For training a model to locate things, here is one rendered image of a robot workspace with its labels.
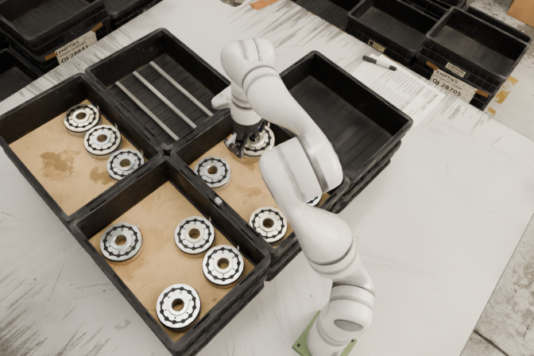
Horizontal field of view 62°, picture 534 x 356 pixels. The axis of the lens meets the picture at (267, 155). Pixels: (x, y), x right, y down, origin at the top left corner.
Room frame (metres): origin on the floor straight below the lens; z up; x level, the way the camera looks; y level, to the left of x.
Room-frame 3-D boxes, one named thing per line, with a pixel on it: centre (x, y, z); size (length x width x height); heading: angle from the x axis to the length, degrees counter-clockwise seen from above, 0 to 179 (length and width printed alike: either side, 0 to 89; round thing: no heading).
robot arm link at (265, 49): (0.64, 0.05, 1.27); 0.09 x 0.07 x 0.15; 113
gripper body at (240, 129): (0.64, 0.06, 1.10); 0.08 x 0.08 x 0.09
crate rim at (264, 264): (0.39, 0.20, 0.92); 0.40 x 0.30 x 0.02; 52
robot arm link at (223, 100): (0.65, 0.07, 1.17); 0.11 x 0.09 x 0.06; 55
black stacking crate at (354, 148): (0.86, -0.17, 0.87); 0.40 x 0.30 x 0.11; 52
